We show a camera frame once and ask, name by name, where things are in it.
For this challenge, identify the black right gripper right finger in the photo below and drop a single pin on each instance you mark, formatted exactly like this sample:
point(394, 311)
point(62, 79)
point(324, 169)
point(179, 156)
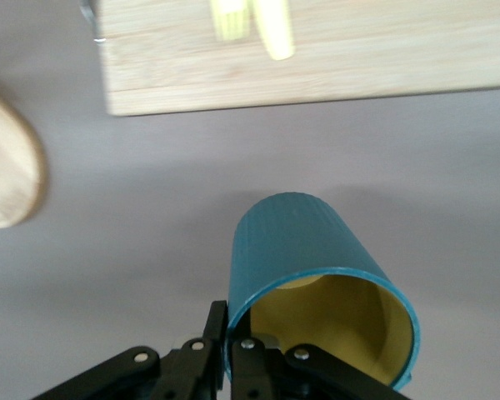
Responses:
point(275, 375)

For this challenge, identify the yellow plastic fork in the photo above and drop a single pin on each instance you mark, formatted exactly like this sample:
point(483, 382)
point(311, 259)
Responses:
point(229, 21)

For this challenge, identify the teal ribbed mug yellow inside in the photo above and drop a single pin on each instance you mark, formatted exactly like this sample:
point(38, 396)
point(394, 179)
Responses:
point(300, 241)

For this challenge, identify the yellow plastic knife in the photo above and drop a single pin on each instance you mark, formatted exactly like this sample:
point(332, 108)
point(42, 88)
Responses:
point(275, 33)

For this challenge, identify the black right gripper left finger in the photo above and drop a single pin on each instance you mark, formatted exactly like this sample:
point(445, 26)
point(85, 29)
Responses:
point(183, 371)

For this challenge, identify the wooden mug rack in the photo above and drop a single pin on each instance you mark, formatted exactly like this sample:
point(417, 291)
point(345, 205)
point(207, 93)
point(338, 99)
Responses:
point(8, 166)

